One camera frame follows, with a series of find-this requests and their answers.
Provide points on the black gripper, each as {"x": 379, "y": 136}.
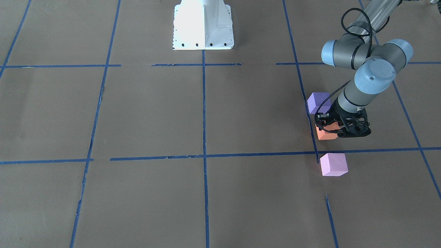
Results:
{"x": 333, "y": 116}

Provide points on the orange foam cube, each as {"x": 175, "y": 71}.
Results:
{"x": 323, "y": 135}

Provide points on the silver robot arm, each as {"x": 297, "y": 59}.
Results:
{"x": 376, "y": 67}

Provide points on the purple foam cube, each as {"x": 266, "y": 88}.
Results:
{"x": 316, "y": 99}

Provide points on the pink foam cube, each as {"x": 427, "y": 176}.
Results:
{"x": 334, "y": 164}

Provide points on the brown paper mat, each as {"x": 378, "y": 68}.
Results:
{"x": 111, "y": 139}

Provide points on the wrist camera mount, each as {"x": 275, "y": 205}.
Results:
{"x": 353, "y": 124}

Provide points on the white pedestal column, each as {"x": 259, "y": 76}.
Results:
{"x": 202, "y": 25}

